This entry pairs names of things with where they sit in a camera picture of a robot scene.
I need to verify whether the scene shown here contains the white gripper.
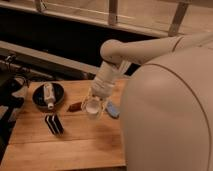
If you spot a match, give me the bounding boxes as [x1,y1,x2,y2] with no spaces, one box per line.
[81,62,118,117]

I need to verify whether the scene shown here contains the white ceramic cup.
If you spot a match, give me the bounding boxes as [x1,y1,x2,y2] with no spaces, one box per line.
[86,99,100,119]

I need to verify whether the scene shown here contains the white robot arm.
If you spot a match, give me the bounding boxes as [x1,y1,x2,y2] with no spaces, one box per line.
[82,32,213,171]

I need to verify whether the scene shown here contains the blue small object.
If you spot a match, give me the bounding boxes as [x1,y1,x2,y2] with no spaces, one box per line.
[106,101,120,119]

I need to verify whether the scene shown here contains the brown small object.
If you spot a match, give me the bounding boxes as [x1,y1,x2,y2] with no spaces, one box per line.
[68,102,82,112]

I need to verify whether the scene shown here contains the white tube on plate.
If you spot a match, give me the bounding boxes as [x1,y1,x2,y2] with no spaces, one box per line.
[43,83,55,110]

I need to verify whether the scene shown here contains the black round plate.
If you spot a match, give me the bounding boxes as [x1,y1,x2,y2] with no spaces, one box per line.
[32,82,64,111]

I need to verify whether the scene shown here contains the black equipment at left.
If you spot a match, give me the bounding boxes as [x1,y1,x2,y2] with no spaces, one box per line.
[0,54,51,164]

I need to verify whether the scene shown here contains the metal railing frame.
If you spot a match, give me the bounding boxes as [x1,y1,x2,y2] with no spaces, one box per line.
[0,0,213,37]

